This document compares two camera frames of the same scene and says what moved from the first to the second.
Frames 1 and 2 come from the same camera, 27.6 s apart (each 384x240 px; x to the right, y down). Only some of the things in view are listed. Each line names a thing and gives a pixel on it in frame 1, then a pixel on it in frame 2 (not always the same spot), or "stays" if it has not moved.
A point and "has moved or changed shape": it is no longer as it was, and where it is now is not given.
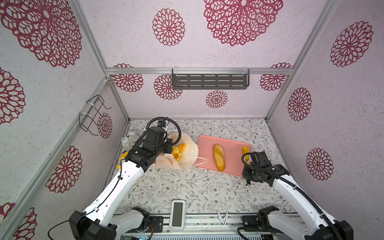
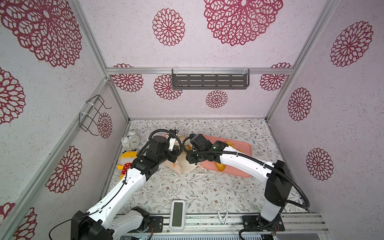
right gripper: [244, 174] → [190, 158]
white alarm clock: [130, 140] stays
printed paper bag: [188, 156] has moved or changed shape
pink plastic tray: [232, 150] stays
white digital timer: [177, 219] stays
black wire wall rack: [87, 118] stays
